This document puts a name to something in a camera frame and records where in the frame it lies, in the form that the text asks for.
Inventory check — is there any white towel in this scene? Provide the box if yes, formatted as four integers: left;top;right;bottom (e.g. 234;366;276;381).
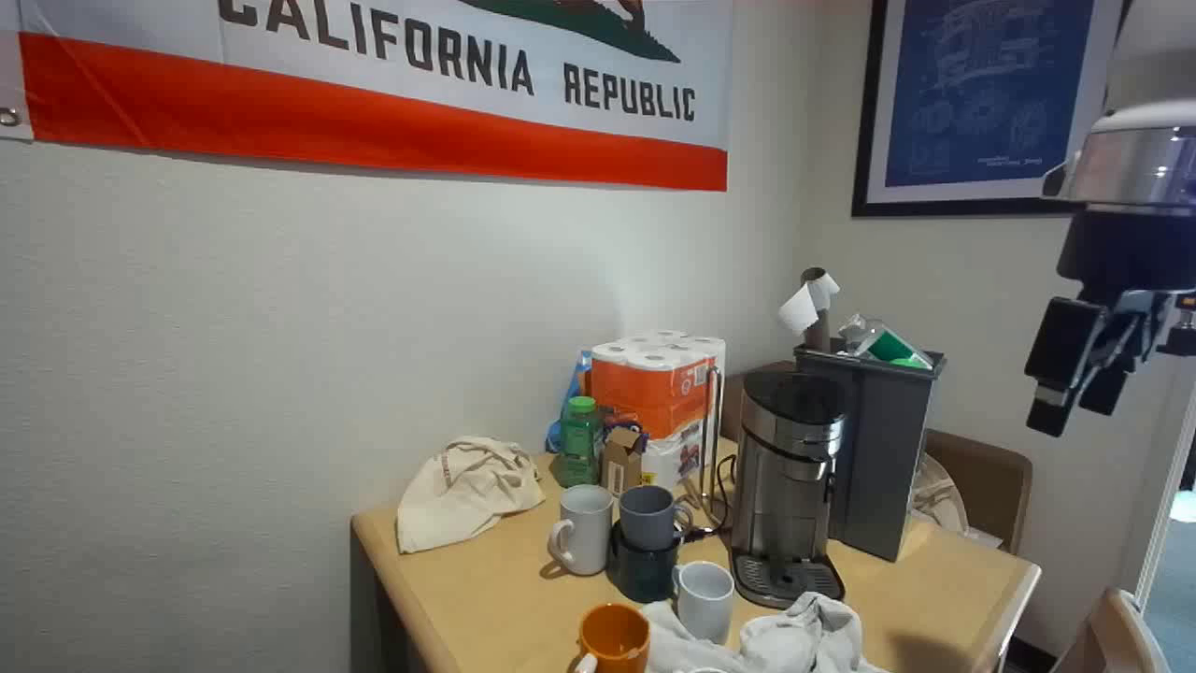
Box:
640;587;873;673

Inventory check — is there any paper towel multipack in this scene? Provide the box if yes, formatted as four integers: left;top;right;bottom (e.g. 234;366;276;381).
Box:
587;329;729;501

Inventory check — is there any light gray mug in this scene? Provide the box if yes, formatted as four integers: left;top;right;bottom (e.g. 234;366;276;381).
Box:
667;557;739;645

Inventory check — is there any metal wire holder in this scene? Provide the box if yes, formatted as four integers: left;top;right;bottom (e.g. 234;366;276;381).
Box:
680;366;743;538

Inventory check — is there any beige cloth bag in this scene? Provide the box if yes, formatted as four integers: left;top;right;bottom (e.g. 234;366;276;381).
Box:
391;433;548;557

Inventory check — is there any dark teal mug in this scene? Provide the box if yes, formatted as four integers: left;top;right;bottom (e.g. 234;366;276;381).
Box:
606;518;687;606

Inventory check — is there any California Republic flag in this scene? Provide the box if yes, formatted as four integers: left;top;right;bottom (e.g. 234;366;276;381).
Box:
0;0;737;199

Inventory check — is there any green plastic item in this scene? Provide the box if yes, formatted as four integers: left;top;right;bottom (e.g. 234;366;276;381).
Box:
857;325;933;373

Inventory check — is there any nearly empty paper towel roll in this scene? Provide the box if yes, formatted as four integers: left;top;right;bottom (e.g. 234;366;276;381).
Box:
778;260;843;353

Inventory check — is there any black and steel coffee maker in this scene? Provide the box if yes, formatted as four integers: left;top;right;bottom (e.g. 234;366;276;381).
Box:
726;363;850;614

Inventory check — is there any white mug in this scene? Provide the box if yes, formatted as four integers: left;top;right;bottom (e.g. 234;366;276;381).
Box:
544;483;616;580

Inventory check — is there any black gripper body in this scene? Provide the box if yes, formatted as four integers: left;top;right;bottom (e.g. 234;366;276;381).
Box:
1053;204;1196;304

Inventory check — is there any framed blue poster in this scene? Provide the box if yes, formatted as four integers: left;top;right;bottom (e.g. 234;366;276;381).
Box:
849;0;1133;220

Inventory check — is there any gray plastic bin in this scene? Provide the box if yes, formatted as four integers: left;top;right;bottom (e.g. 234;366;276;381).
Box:
795;345;949;565

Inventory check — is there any green plastic bottle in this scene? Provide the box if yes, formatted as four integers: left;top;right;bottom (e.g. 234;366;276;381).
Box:
554;391;606;489

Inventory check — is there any patterned seat cushion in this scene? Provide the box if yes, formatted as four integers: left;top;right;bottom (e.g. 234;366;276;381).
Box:
903;449;971;538

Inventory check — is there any light wooden chair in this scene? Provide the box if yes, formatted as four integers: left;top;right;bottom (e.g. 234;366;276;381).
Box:
1053;587;1174;673

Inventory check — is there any blue-gray mug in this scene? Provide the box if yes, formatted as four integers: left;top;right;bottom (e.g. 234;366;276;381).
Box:
616;483;695;554

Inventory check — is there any orange mug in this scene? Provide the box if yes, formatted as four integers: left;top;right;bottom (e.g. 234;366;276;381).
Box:
570;603;655;673

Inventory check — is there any small brown carton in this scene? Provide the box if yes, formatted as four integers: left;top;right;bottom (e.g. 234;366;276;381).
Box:
599;418;651;498

